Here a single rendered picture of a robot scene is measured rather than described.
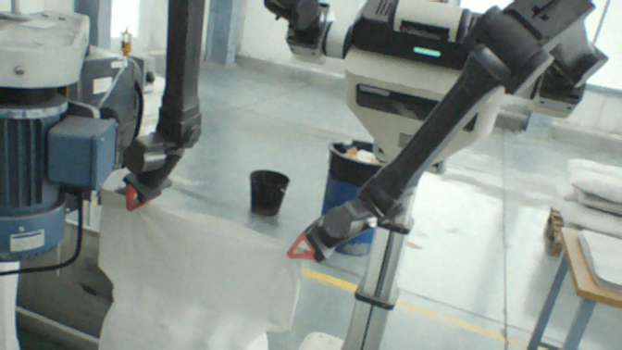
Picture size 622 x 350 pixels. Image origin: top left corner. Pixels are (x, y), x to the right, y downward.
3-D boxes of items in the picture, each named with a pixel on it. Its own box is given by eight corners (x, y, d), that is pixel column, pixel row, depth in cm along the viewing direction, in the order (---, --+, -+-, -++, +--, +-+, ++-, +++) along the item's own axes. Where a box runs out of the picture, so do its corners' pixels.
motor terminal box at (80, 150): (116, 184, 90) (119, 118, 86) (99, 209, 80) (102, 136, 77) (64, 177, 89) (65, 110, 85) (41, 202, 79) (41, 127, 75)
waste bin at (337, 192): (387, 237, 376) (408, 151, 354) (371, 268, 329) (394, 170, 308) (324, 218, 388) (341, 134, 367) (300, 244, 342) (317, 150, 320)
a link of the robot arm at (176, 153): (192, 150, 112) (176, 131, 114) (170, 154, 106) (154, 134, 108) (177, 172, 115) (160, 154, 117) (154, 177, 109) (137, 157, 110)
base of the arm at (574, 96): (550, 47, 118) (537, 96, 116) (559, 29, 110) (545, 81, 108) (591, 55, 116) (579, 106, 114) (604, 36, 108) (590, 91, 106)
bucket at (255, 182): (291, 208, 394) (296, 177, 386) (275, 222, 367) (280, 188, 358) (255, 198, 402) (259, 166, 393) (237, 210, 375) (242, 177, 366)
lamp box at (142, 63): (153, 93, 133) (155, 57, 131) (142, 95, 129) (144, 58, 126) (128, 87, 135) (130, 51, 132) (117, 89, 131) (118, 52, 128)
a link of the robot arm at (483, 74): (561, 54, 72) (505, 2, 75) (541, 62, 68) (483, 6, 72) (404, 218, 103) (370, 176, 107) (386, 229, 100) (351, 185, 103)
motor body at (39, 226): (85, 241, 91) (90, 100, 83) (10, 281, 78) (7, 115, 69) (15, 217, 95) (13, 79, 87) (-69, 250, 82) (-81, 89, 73)
